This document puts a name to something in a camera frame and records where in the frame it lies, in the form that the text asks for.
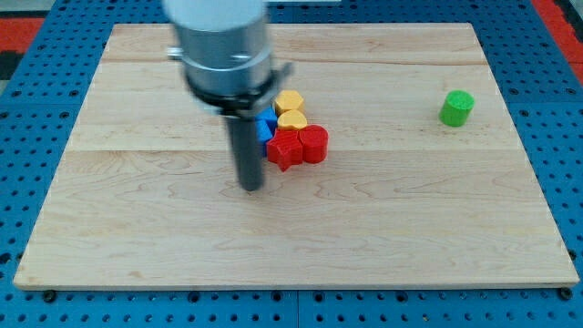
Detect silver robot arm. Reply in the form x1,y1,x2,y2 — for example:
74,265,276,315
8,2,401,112
162,0,293,119

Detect red star block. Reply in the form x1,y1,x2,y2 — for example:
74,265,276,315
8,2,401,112
266,128,303,171

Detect yellow heart block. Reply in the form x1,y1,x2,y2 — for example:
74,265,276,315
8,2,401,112
277,109,308,130

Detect blue cube block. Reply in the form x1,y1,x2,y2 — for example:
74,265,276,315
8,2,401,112
256,106,278,133

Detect red cylinder block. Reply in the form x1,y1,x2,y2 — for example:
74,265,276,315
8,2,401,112
299,125,329,164

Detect yellow hexagon block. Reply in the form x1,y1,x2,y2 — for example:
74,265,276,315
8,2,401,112
274,90,305,117

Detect green cylinder block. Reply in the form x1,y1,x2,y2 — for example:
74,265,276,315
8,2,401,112
438,90,475,128

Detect wooden board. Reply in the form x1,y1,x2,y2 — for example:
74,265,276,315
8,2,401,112
14,23,579,291

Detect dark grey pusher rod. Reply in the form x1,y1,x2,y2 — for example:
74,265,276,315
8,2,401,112
225,118,264,191

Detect blue block lower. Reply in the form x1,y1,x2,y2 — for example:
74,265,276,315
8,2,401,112
256,120,273,158

